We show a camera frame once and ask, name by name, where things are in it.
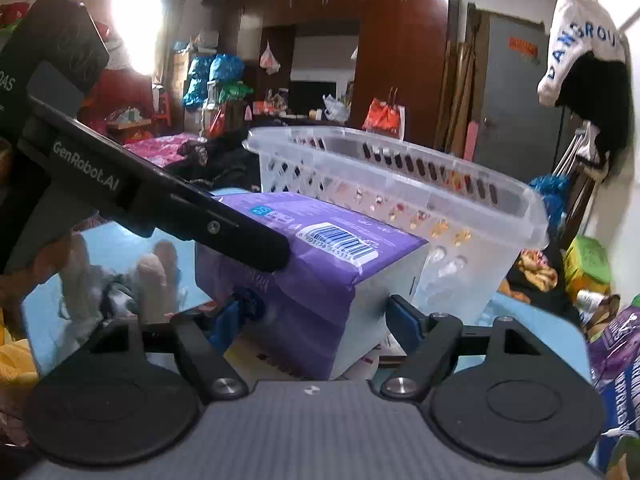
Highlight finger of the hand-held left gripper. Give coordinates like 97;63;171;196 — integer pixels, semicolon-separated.
130;169;292;274

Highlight light blue printed packet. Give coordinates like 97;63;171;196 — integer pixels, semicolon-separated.
22;187;251;376

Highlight purple printed bag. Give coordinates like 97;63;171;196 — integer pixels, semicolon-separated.
586;296;640;480

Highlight yellow cloth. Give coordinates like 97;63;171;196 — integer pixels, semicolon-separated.
0;337;40;388

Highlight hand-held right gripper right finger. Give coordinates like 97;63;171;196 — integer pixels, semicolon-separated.
380;294;551;401

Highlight grey door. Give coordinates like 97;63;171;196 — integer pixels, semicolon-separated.
472;10;583;181

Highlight orange plastic bag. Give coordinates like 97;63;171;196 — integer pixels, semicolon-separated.
362;89;406;139

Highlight pile of black clothes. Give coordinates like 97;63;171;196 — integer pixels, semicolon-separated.
172;137;262;195

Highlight orange patterned cloth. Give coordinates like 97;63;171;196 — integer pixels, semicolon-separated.
497;249;560;303

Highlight black television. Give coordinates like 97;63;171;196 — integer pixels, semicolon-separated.
289;80;352;117

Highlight purple plastic packet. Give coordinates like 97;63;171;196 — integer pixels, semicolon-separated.
194;191;431;381

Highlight blue crumpled bag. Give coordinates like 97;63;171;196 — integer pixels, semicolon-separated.
529;174;571;233

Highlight clear plastic basket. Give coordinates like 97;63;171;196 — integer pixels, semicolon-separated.
242;126;551;333

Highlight black hanging garment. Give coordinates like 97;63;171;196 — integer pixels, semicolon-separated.
554;51;635;183

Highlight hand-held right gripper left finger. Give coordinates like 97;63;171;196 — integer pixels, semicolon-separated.
89;294;261;406

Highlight green box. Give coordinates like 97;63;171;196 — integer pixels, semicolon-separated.
564;236;614;287

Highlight white printed cloth hanging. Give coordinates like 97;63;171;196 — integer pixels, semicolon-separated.
537;0;632;107

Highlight bright window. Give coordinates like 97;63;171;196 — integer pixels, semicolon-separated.
107;0;168;83

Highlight blue plastic bags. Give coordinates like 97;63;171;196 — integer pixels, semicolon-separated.
182;54;247;109

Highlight white hanging plastic bag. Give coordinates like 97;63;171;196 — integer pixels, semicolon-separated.
259;41;282;76

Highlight pink blanket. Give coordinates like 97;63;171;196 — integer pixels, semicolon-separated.
122;131;213;167

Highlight brown wooden wardrobe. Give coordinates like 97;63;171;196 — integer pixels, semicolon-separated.
220;0;461;153

